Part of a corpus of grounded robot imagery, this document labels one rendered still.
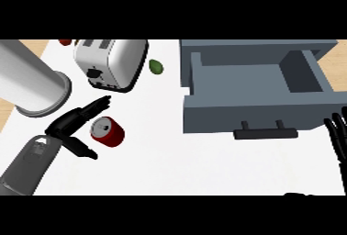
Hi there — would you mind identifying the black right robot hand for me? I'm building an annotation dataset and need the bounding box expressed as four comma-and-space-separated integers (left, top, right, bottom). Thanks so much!
282, 106, 347, 196

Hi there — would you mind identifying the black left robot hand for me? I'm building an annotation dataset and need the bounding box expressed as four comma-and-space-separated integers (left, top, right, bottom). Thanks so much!
43, 95, 112, 161

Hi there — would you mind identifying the red can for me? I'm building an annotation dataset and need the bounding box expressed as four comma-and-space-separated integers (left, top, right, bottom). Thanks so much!
90, 116, 126, 149

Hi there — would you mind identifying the grey drawer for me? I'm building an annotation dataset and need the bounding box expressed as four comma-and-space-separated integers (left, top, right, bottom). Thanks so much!
182, 50, 347, 135

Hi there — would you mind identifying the white cylindrical container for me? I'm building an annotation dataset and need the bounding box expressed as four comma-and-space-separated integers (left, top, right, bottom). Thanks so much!
0, 39, 74, 118

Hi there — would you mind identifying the white toaster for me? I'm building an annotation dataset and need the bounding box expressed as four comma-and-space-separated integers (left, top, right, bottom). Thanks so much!
74, 39, 151, 94

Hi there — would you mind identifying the green avocado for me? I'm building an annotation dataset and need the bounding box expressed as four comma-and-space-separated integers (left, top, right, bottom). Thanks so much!
148, 59, 165, 75

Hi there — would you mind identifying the grey cabinet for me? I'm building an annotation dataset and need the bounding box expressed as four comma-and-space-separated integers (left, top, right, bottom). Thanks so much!
179, 39, 338, 89

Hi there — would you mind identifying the dark drawer handle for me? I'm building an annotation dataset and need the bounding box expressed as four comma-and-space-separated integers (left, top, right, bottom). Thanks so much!
232, 119, 300, 140

